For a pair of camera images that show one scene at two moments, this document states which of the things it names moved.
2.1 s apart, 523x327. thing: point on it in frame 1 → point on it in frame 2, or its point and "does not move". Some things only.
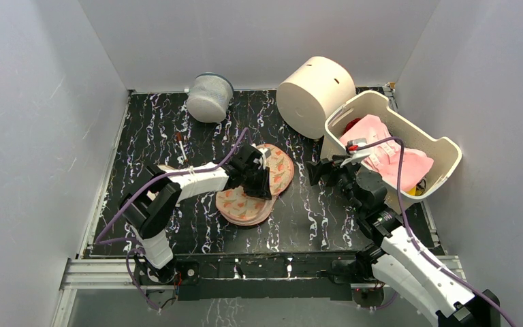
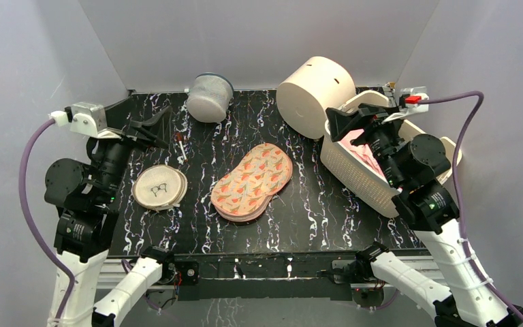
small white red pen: x=178 y=137 does not move
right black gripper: x=329 y=170 → x=366 y=125
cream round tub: x=308 y=92 does not move
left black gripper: x=262 y=191 → x=157 y=129
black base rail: x=248 y=276 does not move
